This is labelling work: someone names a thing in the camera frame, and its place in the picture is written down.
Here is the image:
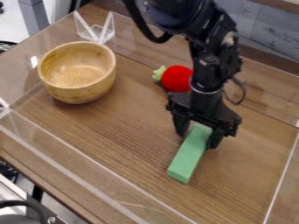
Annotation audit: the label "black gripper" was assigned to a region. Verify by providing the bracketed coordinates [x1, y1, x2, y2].
[165, 90, 245, 151]

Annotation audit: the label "green rectangular stick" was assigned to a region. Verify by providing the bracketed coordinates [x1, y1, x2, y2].
[167, 123, 211, 184]

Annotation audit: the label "brown wooden bowl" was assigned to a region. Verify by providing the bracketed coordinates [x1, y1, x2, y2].
[38, 41, 117, 104]

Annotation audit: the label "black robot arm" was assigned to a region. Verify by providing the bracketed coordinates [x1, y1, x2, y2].
[149, 0, 242, 149]

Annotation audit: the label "red plush tomato toy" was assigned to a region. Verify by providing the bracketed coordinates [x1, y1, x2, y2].
[153, 65, 193, 92]

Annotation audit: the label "clear acrylic tray walls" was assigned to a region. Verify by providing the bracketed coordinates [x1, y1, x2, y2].
[0, 16, 299, 224]

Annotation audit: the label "black table leg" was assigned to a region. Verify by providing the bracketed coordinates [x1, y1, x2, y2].
[32, 185, 43, 202]

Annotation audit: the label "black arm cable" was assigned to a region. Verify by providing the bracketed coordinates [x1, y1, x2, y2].
[122, 0, 174, 45]

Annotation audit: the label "black metal bracket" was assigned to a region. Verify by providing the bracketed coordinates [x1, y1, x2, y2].
[26, 195, 68, 224]

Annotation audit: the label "grey post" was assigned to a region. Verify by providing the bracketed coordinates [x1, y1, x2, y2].
[18, 0, 50, 36]

